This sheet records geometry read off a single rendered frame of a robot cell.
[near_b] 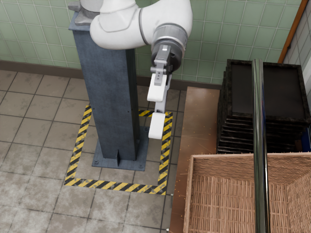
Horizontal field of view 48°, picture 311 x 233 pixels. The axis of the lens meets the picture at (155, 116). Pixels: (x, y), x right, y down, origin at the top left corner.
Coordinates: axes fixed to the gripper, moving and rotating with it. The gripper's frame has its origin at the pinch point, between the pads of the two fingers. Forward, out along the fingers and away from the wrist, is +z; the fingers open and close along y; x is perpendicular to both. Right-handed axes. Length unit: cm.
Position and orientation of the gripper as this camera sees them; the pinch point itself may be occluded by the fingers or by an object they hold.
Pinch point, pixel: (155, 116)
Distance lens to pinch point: 74.6
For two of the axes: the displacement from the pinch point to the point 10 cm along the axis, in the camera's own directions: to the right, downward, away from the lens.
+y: 0.0, 5.9, 8.0
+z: -1.5, 8.0, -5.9
